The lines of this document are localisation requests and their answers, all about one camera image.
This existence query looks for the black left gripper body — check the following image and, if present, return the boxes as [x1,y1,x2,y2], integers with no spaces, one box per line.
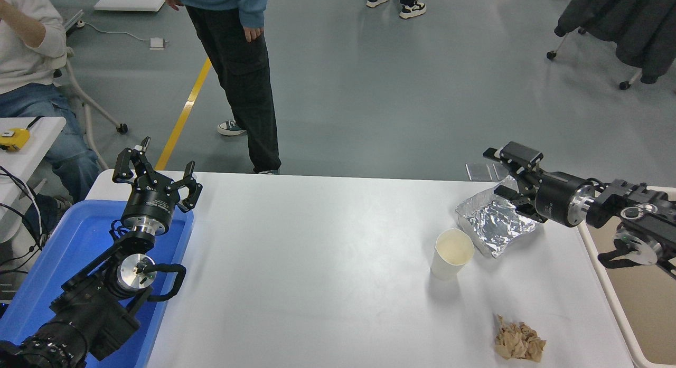
[121,177,180,228]

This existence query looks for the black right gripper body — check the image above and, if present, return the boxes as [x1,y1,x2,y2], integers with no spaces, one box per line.
[534,171,582,228]

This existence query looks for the white paper cup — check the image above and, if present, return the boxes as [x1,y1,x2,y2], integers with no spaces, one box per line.
[430,228,475,281]

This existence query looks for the crumpled tan paper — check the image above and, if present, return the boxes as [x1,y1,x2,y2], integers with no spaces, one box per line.
[494,314,546,363]

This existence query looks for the crumpled foil tray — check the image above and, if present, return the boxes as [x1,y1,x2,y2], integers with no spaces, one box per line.
[455,175,539,258]

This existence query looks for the blue plastic tray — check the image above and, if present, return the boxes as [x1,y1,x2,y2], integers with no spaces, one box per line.
[0,200,194,368]

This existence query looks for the white wheeled chair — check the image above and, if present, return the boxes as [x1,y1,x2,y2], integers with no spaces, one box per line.
[50,45,129,171]

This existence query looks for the white side table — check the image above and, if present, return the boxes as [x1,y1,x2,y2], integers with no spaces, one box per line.
[0,117,67,242]

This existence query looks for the person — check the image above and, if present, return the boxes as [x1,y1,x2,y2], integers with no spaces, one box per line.
[160,0,281,175]
[0,0,101,239]
[366,0,427,20]

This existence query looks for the yellow tape measure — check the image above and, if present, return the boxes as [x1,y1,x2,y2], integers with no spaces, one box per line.
[0,116,45,152]

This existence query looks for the large pale bin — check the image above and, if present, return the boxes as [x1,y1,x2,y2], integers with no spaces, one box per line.
[577,186,676,368]

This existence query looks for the grey flat board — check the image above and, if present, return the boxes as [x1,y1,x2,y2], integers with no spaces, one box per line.
[62,9,85,32]

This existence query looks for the dark coat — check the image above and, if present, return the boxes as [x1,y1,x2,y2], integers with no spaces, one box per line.
[555,0,676,85]

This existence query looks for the wheeled chair frame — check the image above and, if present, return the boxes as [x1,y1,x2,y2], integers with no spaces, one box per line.
[547,27,645,91]

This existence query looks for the black cable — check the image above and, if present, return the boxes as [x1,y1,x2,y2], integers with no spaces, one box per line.
[0,252,31,277]
[0,166,43,252]

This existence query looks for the white floor cable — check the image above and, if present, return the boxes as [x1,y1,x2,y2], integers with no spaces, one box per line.
[77,21,152,42]

